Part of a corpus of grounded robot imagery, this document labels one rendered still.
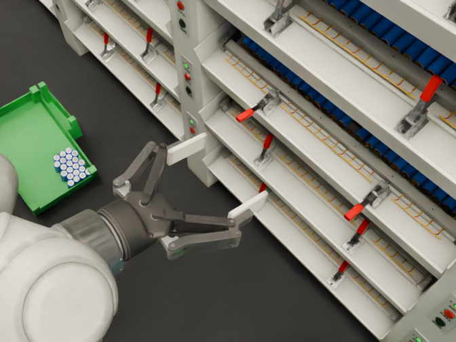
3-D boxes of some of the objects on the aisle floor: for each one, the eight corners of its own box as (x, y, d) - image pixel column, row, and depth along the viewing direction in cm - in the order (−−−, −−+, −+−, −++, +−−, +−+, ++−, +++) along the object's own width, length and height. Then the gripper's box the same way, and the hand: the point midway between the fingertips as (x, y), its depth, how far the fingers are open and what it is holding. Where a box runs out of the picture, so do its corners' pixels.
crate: (97, 176, 147) (98, 169, 140) (35, 216, 140) (32, 211, 133) (38, 96, 149) (35, 84, 142) (-27, 131, 142) (-33, 121, 134)
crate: (-8, 189, 145) (-18, 174, 138) (-37, 146, 153) (-50, 129, 147) (83, 135, 156) (77, 119, 149) (50, 98, 164) (43, 80, 157)
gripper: (60, 191, 72) (180, 134, 83) (165, 326, 61) (286, 239, 73) (55, 156, 66) (184, 100, 77) (169, 296, 56) (299, 208, 67)
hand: (228, 170), depth 74 cm, fingers open, 13 cm apart
